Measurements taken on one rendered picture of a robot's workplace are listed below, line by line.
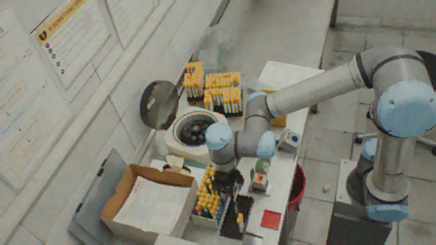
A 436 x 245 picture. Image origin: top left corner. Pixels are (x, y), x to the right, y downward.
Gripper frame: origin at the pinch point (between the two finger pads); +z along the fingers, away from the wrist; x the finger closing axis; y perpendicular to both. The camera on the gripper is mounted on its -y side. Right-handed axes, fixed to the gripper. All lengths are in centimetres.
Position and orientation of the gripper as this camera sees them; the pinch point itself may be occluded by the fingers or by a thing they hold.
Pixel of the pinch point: (233, 191)
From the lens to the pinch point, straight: 131.9
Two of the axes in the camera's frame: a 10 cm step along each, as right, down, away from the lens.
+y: -3.0, 7.4, -6.0
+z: 1.3, 6.5, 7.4
